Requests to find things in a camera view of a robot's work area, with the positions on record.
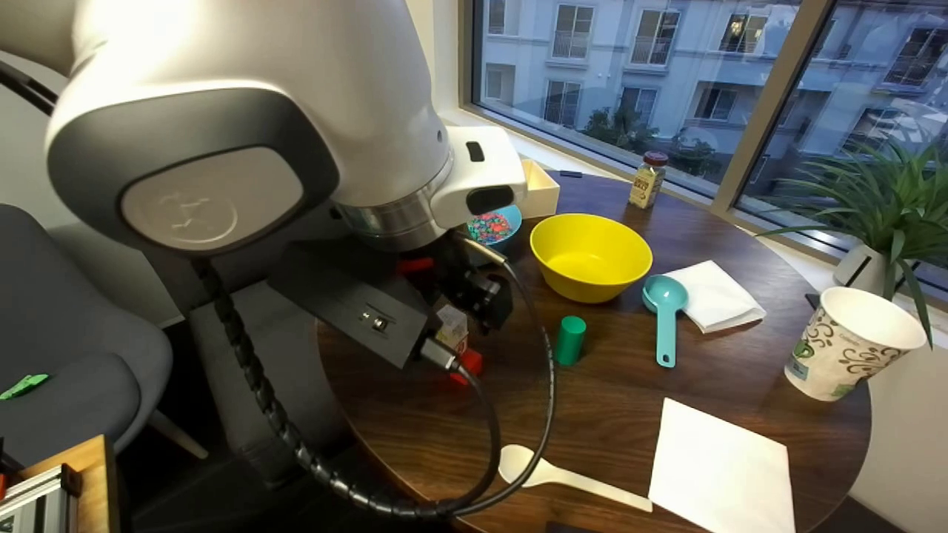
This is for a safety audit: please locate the white paper sheet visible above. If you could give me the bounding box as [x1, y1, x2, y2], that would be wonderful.
[649, 400, 796, 533]

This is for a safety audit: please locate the dark grey armchair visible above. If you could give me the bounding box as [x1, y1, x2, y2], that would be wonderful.
[187, 286, 347, 483]

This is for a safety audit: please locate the blue bowl with beads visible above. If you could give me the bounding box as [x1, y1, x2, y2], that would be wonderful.
[469, 205, 525, 253]

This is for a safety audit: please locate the green cylinder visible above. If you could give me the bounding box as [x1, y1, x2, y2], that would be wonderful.
[554, 313, 586, 366]

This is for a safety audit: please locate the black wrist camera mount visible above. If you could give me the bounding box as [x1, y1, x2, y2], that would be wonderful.
[269, 239, 431, 366]

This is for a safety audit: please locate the grey office chair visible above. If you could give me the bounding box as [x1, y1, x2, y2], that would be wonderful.
[0, 205, 171, 465]

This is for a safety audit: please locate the yellow bowl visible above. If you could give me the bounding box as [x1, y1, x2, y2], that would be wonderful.
[528, 213, 654, 305]

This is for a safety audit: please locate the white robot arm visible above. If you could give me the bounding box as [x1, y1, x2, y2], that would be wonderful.
[0, 0, 528, 253]

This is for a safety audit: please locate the teal measuring scoop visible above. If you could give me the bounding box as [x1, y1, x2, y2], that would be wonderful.
[642, 276, 686, 370]

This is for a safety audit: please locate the orange block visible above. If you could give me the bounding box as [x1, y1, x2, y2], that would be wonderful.
[449, 345, 482, 387]

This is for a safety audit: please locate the patterned paper cup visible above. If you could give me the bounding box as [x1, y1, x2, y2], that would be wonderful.
[784, 286, 928, 403]

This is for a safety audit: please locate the folded white napkin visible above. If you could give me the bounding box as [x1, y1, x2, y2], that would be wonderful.
[671, 259, 766, 333]

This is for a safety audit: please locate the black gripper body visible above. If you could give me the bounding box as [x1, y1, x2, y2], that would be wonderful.
[394, 233, 511, 332]

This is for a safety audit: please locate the white plastic spoon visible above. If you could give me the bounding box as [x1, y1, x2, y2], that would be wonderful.
[498, 443, 651, 511]

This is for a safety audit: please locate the small spice jar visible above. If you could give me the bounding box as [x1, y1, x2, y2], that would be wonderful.
[627, 150, 666, 206]

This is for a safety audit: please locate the round wooden table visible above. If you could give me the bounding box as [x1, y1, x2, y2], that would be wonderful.
[320, 175, 870, 533]

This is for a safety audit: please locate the potted green plant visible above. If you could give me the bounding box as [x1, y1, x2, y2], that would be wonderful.
[777, 145, 948, 333]

